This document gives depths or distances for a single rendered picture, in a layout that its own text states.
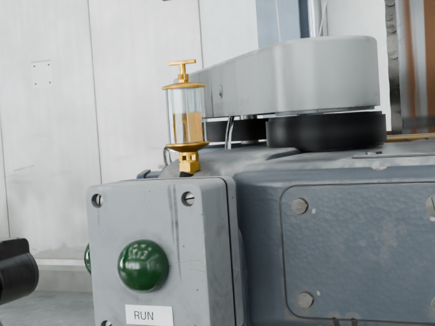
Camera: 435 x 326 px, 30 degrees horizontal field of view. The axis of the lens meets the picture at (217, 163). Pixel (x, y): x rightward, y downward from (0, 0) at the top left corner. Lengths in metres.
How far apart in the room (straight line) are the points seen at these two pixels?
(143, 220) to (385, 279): 0.14
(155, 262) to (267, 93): 0.22
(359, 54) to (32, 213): 6.68
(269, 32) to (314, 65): 4.98
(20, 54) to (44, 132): 0.71
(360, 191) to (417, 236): 0.04
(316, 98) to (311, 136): 0.03
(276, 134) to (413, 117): 0.38
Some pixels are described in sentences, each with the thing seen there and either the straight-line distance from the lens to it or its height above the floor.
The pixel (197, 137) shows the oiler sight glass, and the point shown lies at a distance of 0.52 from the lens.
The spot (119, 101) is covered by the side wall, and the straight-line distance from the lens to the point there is 6.62.
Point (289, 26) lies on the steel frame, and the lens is 5.51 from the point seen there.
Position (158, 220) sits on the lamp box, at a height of 1.31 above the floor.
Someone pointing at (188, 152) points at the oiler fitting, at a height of 1.34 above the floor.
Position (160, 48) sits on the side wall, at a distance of 6.43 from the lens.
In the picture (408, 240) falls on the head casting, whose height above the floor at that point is 1.29.
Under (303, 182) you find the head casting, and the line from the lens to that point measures 0.47.
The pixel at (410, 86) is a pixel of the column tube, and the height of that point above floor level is 1.39.
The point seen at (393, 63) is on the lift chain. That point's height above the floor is 1.42.
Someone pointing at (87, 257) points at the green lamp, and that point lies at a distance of 0.49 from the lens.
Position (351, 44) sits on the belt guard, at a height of 1.41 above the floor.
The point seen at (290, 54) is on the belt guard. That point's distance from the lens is 0.59.
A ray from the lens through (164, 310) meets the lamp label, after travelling 0.46.
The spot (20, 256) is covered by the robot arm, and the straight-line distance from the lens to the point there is 0.90.
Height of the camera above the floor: 1.36
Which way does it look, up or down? 3 degrees down
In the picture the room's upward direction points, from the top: 4 degrees counter-clockwise
